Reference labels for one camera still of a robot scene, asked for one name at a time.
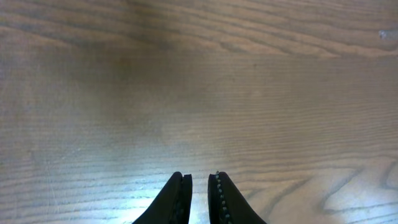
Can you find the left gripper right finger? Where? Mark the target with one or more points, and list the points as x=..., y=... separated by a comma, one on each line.
x=226, y=204

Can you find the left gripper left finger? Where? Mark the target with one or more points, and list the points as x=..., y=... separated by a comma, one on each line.
x=172, y=204

